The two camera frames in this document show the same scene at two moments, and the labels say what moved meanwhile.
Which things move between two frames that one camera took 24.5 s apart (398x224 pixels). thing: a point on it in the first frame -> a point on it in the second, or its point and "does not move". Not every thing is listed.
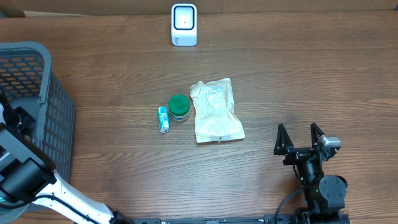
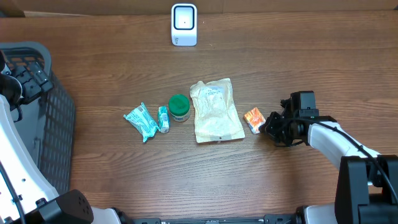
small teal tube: x=163 y=119 does not move
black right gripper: x=283 y=146 -> x=270 y=130
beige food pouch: x=216 y=116 does not move
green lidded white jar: x=179 y=106 does not move
